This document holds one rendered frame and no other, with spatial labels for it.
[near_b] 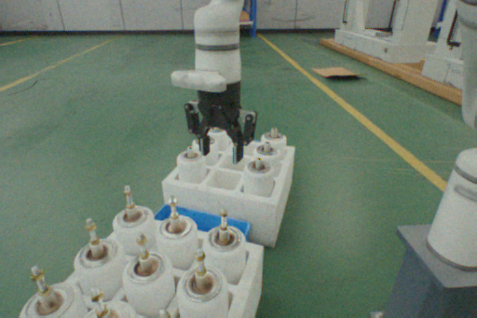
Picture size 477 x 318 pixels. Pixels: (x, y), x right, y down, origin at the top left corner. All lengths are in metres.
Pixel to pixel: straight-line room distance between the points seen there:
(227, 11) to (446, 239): 0.54
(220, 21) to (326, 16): 6.67
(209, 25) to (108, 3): 6.52
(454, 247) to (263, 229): 0.52
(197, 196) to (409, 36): 3.11
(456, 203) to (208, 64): 0.47
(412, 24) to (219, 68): 3.31
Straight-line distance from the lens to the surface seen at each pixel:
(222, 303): 0.61
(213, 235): 0.69
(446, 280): 0.66
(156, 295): 0.65
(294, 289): 0.93
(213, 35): 0.46
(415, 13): 3.68
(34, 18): 7.54
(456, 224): 0.64
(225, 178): 1.06
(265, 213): 0.93
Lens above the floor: 0.74
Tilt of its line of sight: 26 degrees down
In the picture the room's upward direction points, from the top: straight up
